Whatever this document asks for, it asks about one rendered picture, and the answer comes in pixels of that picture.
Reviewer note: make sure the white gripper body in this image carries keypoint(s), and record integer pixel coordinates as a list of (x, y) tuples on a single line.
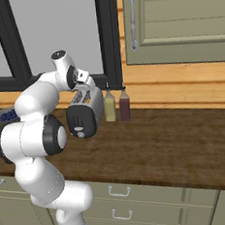
[(88, 84)]

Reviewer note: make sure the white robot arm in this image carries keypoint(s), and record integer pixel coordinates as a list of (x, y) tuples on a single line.
[(36, 141)]

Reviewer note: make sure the bread slice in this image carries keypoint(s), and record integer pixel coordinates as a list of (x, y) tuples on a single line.
[(88, 101)]

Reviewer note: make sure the silver and black toaster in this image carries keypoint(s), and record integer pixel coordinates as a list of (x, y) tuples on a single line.
[(85, 115)]

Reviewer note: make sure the grey toaster lever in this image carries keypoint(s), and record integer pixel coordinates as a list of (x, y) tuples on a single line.
[(78, 129)]

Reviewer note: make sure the yellow oil bottle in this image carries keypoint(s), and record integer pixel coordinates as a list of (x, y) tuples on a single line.
[(110, 108)]

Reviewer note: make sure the dark red sauce bottle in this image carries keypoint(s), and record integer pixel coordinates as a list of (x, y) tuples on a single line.
[(124, 108)]

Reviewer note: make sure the black framed window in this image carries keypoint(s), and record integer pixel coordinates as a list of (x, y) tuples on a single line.
[(108, 37)]

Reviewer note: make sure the blueberries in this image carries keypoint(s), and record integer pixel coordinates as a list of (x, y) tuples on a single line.
[(9, 115)]

